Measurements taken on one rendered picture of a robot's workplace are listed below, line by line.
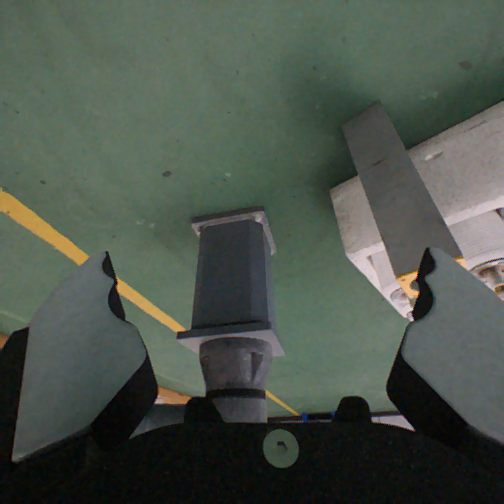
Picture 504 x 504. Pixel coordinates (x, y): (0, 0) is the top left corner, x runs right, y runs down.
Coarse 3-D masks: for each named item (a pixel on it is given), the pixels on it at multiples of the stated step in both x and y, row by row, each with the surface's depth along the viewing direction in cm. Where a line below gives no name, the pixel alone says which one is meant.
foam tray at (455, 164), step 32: (480, 128) 47; (416, 160) 52; (448, 160) 48; (480, 160) 45; (352, 192) 58; (448, 192) 46; (480, 192) 43; (352, 224) 55; (448, 224) 46; (352, 256) 53
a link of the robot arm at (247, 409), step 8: (216, 400) 49; (224, 400) 48; (232, 400) 48; (240, 400) 48; (248, 400) 49; (256, 400) 49; (264, 400) 51; (224, 408) 48; (232, 408) 48; (240, 408) 48; (248, 408) 48; (256, 408) 49; (264, 408) 51; (224, 416) 47; (232, 416) 47; (240, 416) 47; (248, 416) 47; (256, 416) 48; (264, 416) 50
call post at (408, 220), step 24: (360, 120) 47; (384, 120) 44; (360, 144) 45; (384, 144) 42; (360, 168) 43; (384, 168) 40; (408, 168) 38; (384, 192) 38; (408, 192) 36; (384, 216) 37; (408, 216) 35; (432, 216) 33; (384, 240) 35; (408, 240) 33; (432, 240) 32; (408, 264) 32
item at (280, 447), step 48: (144, 432) 5; (192, 432) 5; (240, 432) 5; (288, 432) 5; (336, 432) 5; (384, 432) 5; (96, 480) 4; (144, 480) 4; (192, 480) 4; (240, 480) 4; (288, 480) 4; (336, 480) 4; (384, 480) 4; (432, 480) 4; (480, 480) 4
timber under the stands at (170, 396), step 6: (0, 336) 135; (6, 336) 137; (0, 342) 134; (0, 348) 134; (162, 390) 262; (168, 390) 272; (162, 396) 261; (168, 396) 271; (174, 396) 281; (180, 396) 293; (186, 396) 305; (168, 402) 299; (174, 402) 300; (180, 402) 300; (186, 402) 303
